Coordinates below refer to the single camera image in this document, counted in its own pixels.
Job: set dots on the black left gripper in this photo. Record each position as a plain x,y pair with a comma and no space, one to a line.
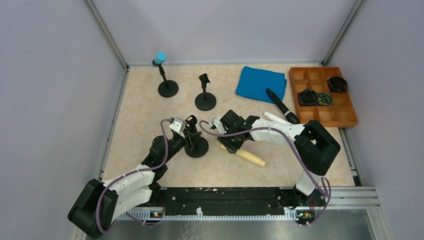
187,131

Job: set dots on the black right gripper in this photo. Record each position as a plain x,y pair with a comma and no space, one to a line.
230,133

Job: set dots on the black mic stand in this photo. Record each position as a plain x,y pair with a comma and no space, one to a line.
167,88
205,101
196,146

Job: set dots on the yellow toy microphone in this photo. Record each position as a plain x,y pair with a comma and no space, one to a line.
245,154

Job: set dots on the blue toy microphone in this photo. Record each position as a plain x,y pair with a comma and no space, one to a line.
159,59

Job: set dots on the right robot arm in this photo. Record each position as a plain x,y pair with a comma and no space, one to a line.
314,147

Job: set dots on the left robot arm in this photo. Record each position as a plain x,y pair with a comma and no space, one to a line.
101,202

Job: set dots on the white toy microphone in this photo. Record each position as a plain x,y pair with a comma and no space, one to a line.
275,118

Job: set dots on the blue folded cloth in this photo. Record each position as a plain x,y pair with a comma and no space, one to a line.
253,83

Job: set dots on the black toy microphone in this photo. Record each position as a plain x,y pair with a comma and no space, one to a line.
289,115

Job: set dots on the wooden compartment tray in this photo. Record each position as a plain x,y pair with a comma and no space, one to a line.
321,94

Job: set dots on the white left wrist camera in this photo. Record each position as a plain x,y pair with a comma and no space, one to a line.
177,125

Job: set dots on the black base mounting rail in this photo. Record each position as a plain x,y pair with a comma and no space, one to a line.
232,201

